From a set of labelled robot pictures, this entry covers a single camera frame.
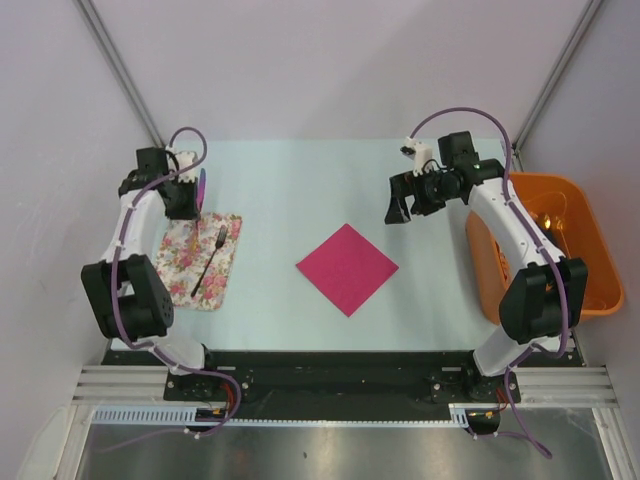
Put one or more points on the aluminium corner post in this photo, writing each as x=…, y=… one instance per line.
x=115, y=62
x=570, y=47

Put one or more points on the orange plastic basin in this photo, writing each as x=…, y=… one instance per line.
x=581, y=238

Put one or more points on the left aluminium corner post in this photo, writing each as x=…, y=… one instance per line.
x=115, y=62

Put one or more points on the black fork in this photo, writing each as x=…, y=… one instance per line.
x=219, y=242

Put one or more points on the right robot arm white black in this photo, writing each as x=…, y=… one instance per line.
x=546, y=292

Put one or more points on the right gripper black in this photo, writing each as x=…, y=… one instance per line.
x=405, y=184

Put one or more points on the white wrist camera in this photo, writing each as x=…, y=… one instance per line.
x=420, y=153
x=179, y=160

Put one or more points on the right aluminium corner post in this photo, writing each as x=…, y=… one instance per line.
x=570, y=47

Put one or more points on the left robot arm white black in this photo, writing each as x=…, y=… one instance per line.
x=127, y=296

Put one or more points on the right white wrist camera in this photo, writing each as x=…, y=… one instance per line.
x=420, y=153

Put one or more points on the white cable duct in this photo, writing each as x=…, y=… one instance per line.
x=195, y=417

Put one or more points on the floral cloth mat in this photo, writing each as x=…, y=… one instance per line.
x=179, y=266

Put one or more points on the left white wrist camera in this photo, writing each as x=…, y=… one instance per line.
x=179, y=160

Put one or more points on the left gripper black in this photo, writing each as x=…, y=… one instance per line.
x=190, y=212

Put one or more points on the aluminium rail frame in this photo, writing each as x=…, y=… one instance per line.
x=559, y=387

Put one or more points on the pink paper napkin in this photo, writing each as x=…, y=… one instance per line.
x=347, y=269

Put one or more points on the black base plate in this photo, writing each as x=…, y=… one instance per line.
x=344, y=387

